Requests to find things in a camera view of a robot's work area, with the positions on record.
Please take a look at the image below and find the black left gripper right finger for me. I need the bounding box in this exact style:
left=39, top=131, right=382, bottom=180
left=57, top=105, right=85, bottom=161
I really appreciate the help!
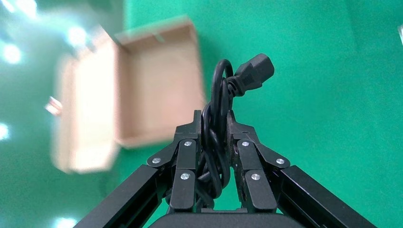
left=226, top=110, right=377, bottom=228

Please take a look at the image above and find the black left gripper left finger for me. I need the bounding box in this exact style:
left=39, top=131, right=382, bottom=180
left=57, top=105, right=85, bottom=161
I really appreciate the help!
left=74, top=110, right=202, bottom=228

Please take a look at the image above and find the black power cable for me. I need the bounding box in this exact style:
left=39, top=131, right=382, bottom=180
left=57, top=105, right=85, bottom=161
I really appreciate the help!
left=165, top=53, right=275, bottom=213

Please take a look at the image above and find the open brown cardboard box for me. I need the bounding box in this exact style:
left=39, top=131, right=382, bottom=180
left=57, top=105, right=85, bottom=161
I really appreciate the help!
left=51, top=16, right=208, bottom=175

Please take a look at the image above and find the green table cloth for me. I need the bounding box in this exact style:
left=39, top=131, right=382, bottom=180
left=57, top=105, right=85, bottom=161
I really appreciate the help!
left=104, top=0, right=403, bottom=228

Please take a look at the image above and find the silver metal cloth clip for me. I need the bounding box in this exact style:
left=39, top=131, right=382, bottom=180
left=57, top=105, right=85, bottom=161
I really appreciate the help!
left=44, top=95, right=64, bottom=116

